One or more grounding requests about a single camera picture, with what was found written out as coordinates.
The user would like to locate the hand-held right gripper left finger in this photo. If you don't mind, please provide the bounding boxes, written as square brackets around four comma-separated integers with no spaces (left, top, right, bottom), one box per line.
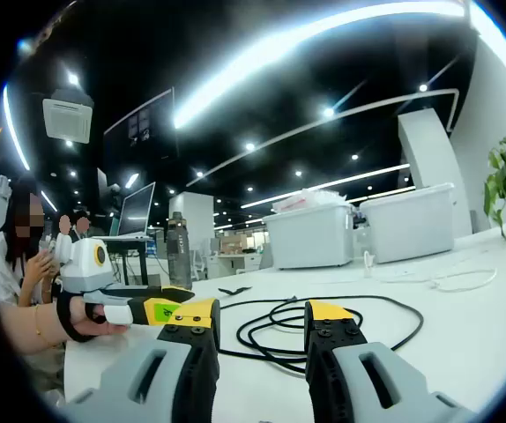
[65,298,222,423]

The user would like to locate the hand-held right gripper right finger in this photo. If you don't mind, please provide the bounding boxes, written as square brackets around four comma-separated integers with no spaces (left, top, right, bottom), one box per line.
[303,300,475,423]

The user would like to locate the black data cable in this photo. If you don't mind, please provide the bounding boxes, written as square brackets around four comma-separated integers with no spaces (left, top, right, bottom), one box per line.
[217,294,426,376]

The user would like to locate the black Velcro strap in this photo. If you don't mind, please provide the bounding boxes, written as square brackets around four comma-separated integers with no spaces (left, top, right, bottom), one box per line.
[217,285,253,298]

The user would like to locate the white desktop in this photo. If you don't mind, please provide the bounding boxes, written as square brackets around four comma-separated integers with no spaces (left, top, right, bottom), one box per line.
[61,219,506,423]

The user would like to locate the person's left hand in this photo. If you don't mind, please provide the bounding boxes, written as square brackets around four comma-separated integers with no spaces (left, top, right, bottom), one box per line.
[68,297,130,338]

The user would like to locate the laptop stand table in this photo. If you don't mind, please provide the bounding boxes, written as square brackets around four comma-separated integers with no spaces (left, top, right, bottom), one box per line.
[96,235,155,288]

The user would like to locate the open laptop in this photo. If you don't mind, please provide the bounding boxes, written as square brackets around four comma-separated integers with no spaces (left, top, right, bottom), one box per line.
[96,181,157,241]

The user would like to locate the hanging dark screen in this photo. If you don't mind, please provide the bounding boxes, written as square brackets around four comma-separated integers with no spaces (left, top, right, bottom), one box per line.
[102,85,180,167]

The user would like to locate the ceiling air conditioner unit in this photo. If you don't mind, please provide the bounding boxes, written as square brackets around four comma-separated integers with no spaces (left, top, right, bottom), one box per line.
[41,87,95,145]

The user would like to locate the white storage bin with bags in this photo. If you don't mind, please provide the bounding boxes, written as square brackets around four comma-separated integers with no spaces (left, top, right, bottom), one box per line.
[262,200,356,271]

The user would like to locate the white lidded storage bin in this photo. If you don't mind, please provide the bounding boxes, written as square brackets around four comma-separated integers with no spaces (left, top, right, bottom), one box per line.
[359,182,457,264]

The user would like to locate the clear plastic bags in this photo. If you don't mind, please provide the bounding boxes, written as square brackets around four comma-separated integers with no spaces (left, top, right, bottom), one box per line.
[272,188,352,216]

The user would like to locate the black wrist strap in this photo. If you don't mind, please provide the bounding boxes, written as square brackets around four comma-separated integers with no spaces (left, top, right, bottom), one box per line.
[56,290,107,344]

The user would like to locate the gold bracelet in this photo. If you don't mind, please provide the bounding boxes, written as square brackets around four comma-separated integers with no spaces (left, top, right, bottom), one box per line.
[33,303,61,350]

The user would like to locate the white cable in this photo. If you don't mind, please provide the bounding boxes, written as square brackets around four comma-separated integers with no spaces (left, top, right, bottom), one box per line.
[362,249,499,293]

